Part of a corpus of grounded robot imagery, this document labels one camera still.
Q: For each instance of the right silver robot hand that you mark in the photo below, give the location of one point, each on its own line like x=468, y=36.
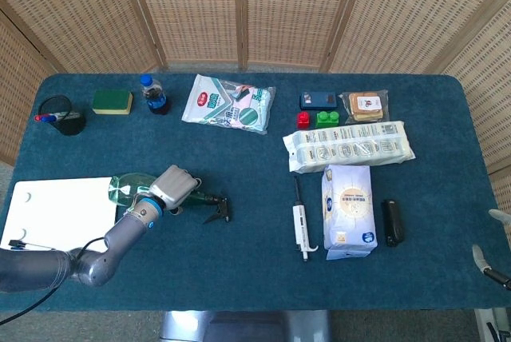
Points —
x=479, y=256

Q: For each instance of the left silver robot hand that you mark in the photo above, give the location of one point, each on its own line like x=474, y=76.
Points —
x=173, y=186

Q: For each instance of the green spray bottle black trigger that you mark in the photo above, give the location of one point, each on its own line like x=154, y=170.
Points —
x=127, y=188

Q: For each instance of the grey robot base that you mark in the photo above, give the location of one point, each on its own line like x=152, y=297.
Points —
x=247, y=328

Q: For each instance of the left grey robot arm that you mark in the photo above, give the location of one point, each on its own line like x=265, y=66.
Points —
x=120, y=234

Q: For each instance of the cola bottle blue cap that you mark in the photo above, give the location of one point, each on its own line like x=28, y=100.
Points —
x=155, y=100

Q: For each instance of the blue tablecloth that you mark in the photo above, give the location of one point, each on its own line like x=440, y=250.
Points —
x=223, y=262

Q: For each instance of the black stapler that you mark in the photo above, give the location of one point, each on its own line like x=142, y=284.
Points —
x=393, y=222

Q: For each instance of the packaged cleaning cloths bag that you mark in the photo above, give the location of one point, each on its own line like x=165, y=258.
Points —
x=227, y=106

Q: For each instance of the green and yellow sponge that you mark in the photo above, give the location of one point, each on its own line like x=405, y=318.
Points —
x=112, y=101

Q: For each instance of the white rectangular board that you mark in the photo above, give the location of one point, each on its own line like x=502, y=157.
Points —
x=60, y=210

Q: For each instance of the black mesh pen holder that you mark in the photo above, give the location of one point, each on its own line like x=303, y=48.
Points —
x=72, y=124

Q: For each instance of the white pipette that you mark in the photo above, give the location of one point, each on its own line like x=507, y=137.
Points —
x=300, y=224

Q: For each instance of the lavender tissue pack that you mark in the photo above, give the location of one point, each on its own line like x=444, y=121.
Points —
x=349, y=210

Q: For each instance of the blue capped marker pen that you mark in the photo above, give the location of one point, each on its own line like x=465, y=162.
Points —
x=50, y=118

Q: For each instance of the red toy block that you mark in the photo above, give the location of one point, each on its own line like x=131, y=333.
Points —
x=303, y=120

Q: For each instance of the red capped marker pen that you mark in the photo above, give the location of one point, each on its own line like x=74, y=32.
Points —
x=38, y=118

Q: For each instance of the green toy block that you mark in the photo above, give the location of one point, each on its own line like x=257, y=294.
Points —
x=327, y=120

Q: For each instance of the small dark blue box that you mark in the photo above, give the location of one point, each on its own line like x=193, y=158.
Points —
x=318, y=100

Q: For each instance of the long white printed packet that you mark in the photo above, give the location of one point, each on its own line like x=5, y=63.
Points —
x=347, y=146

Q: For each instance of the bamboo folding screen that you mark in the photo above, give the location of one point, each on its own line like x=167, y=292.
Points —
x=191, y=6

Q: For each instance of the packaged biscuits clear wrapper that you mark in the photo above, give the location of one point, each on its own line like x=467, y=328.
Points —
x=365, y=106

